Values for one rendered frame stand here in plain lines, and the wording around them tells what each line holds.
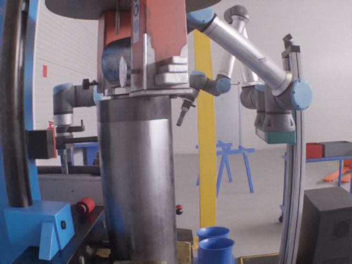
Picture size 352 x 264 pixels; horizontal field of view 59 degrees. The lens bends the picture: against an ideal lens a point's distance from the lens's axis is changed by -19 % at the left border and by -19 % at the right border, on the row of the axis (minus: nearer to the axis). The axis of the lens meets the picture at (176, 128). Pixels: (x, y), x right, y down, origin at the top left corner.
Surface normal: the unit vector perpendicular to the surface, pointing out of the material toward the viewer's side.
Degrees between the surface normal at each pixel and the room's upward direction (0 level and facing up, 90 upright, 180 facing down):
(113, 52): 70
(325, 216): 90
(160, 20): 90
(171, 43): 90
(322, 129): 90
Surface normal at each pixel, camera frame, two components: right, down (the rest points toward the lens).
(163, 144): 0.77, 0.00
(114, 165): -0.41, 0.07
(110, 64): -0.58, 0.22
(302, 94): 0.33, 0.09
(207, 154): 0.00, 0.05
